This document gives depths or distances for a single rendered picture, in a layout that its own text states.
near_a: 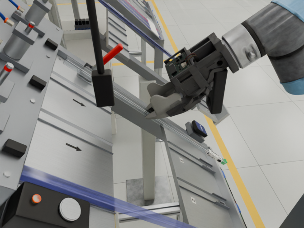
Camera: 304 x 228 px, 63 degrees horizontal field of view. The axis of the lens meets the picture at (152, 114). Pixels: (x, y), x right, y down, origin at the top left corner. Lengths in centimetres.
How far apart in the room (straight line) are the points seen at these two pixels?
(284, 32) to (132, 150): 141
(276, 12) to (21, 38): 39
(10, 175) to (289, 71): 48
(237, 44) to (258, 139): 153
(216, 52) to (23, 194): 38
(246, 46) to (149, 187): 106
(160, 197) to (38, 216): 129
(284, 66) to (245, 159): 132
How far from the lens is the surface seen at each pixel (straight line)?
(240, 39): 49
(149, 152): 118
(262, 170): 179
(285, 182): 179
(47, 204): 27
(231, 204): 70
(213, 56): 49
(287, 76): 56
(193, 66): 46
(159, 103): 51
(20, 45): 34
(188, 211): 54
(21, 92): 33
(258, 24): 49
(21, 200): 26
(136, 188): 156
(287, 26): 50
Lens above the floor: 132
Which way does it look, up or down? 41 degrees down
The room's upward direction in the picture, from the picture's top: straight up
